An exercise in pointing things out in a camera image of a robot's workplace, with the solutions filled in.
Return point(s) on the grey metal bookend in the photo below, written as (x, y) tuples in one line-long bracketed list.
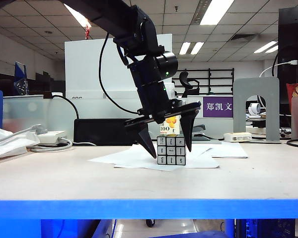
[(239, 109)]

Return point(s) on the large white paper sheet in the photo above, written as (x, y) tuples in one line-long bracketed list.
[(129, 158)]

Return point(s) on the white frosted board panel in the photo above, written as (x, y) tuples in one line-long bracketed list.
[(84, 69)]

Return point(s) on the tall black cabinet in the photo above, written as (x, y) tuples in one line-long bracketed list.
[(288, 37)]

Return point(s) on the small white paper sheet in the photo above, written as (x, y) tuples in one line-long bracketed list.
[(231, 150)]

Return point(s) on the white plastic bag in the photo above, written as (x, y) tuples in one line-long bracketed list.
[(5, 146)]

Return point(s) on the small white box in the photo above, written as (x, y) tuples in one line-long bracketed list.
[(238, 136)]

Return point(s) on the purple white name sign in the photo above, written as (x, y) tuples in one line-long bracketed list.
[(217, 106)]

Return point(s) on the red hanging ornament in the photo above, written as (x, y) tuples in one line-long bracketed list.
[(87, 32)]

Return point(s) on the black shelf rack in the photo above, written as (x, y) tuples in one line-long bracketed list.
[(213, 79)]

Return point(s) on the small white desk fan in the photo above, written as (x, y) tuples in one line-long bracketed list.
[(253, 108)]

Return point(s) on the black rectangular box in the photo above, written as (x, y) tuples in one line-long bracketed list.
[(101, 131)]

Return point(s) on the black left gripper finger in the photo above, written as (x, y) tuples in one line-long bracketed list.
[(188, 129), (147, 138)]

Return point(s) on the Rubik's cube with black frame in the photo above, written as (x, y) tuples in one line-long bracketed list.
[(171, 160)]

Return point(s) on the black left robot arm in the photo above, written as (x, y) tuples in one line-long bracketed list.
[(129, 27)]

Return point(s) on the fluorescent ceiling light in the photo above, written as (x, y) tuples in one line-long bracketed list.
[(78, 16), (217, 12)]

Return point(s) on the frosted glass desk partition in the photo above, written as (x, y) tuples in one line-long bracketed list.
[(109, 109)]

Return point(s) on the white power adapter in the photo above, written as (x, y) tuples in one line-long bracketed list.
[(52, 136)]

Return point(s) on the blue glass trophy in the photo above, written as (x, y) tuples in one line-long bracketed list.
[(21, 79)]

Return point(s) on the grey black stapler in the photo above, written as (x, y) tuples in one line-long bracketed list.
[(199, 130)]

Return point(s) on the black caster wheel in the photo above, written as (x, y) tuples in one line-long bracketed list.
[(150, 223)]

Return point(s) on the black office chair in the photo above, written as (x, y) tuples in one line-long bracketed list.
[(186, 81)]

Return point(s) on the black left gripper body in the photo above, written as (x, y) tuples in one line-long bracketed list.
[(155, 101)]

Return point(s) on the clear plastic bottle yellow label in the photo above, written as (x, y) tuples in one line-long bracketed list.
[(169, 128)]

